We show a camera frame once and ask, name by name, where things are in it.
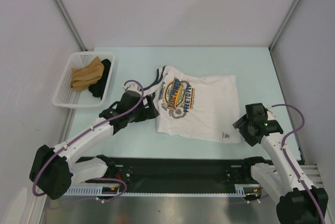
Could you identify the left aluminium corner post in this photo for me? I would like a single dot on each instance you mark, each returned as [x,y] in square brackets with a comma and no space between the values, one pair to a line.
[69,24]

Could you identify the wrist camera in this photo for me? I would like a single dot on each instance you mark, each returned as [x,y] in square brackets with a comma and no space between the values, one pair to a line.
[134,87]
[270,114]

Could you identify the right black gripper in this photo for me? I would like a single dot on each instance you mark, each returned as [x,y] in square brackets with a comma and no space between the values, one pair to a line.
[250,140]

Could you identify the right aluminium corner post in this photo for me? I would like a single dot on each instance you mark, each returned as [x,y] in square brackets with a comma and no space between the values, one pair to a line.
[284,25]

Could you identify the white slotted cable duct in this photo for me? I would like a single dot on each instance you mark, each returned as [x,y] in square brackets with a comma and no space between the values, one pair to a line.
[109,191]

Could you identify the white plastic basket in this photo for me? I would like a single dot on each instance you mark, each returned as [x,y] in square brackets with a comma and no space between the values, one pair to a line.
[67,97]

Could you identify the tan tank top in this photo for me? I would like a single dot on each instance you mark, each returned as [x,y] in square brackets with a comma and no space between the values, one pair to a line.
[84,77]

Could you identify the aluminium corner post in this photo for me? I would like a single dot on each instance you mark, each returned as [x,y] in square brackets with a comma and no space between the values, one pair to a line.
[69,24]
[284,25]

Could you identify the black tank top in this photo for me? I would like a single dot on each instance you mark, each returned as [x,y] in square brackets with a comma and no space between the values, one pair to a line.
[98,88]

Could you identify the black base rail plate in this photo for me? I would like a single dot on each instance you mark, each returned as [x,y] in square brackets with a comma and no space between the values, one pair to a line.
[161,173]

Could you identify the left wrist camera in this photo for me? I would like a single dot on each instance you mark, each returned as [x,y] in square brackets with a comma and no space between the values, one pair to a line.
[134,87]

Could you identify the white graphic tank top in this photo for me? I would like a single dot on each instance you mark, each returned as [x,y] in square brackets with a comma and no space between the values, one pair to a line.
[202,108]

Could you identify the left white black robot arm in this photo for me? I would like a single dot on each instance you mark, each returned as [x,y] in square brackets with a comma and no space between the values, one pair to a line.
[56,168]

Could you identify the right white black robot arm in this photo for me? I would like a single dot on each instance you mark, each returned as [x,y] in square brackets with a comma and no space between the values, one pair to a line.
[296,197]

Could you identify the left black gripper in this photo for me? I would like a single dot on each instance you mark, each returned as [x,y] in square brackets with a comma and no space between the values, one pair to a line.
[144,115]

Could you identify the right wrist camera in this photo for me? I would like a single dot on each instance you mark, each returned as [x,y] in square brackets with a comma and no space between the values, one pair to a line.
[270,114]

